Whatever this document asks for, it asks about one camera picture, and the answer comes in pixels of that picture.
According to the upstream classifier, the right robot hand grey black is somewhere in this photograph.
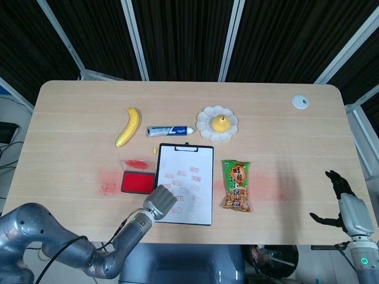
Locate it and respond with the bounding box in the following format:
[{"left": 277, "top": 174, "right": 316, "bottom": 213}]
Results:
[{"left": 309, "top": 170, "right": 377, "bottom": 237}]

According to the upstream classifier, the left robot hand grey black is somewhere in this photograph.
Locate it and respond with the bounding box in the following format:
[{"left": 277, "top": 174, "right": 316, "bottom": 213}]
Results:
[{"left": 143, "top": 185, "right": 178, "bottom": 221}]

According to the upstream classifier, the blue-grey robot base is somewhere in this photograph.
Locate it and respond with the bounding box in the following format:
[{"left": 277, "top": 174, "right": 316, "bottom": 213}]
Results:
[{"left": 118, "top": 244, "right": 246, "bottom": 284}]

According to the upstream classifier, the red ink pad clear lid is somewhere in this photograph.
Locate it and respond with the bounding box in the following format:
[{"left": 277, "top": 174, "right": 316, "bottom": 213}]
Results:
[{"left": 120, "top": 159, "right": 156, "bottom": 195}]

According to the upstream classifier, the black clipboard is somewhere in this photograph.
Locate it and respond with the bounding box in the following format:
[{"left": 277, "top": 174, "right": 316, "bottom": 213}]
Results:
[{"left": 150, "top": 141, "right": 215, "bottom": 227}]

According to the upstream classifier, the blue white toothpaste tube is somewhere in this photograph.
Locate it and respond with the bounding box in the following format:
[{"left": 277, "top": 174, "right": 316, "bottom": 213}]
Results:
[{"left": 146, "top": 125, "right": 195, "bottom": 138}]

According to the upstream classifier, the green snack bag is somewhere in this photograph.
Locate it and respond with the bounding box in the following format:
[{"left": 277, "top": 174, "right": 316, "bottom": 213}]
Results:
[{"left": 221, "top": 159, "right": 252, "bottom": 213}]

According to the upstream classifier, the yellow banana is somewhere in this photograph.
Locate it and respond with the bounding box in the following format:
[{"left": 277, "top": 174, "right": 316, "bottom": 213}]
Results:
[{"left": 114, "top": 107, "right": 142, "bottom": 148}]

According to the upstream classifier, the white flower-shaped plate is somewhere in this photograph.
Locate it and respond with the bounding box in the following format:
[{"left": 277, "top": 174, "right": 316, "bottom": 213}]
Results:
[{"left": 196, "top": 105, "right": 239, "bottom": 143}]

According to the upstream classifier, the black trash bin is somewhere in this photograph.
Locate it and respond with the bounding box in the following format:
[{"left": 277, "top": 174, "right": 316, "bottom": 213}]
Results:
[{"left": 244, "top": 244, "right": 299, "bottom": 280}]

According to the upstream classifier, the yellow pear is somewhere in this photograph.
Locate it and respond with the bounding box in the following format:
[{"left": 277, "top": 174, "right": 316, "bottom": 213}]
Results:
[{"left": 211, "top": 114, "right": 230, "bottom": 133}]

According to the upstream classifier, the black box device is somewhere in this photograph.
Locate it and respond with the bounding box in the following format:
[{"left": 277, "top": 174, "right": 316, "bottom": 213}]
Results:
[{"left": 0, "top": 121, "right": 20, "bottom": 143}]

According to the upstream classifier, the white framed blue board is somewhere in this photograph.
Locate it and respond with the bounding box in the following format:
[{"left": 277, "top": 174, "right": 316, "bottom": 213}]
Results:
[{"left": 0, "top": 76, "right": 34, "bottom": 111}]

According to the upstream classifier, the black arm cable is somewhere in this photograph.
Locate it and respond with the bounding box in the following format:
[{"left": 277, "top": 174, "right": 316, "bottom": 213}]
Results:
[{"left": 32, "top": 208, "right": 143, "bottom": 284}]

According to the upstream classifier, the white side partition frame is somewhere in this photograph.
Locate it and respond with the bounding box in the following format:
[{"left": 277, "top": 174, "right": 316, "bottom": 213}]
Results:
[{"left": 344, "top": 88, "right": 379, "bottom": 181}]

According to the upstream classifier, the white round cable grommet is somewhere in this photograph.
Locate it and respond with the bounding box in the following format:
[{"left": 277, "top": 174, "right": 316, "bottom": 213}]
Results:
[{"left": 291, "top": 94, "right": 310, "bottom": 109}]

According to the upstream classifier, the black floor cable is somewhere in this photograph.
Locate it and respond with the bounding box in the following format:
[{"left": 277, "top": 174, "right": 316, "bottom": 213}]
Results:
[{"left": 0, "top": 141, "right": 23, "bottom": 171}]

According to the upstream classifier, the white partition frame post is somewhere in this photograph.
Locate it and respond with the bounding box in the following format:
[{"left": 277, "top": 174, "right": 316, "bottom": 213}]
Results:
[
  {"left": 218, "top": 0, "right": 247, "bottom": 83},
  {"left": 120, "top": 0, "right": 149, "bottom": 82},
  {"left": 313, "top": 13, "right": 379, "bottom": 85},
  {"left": 37, "top": 0, "right": 87, "bottom": 73}
]

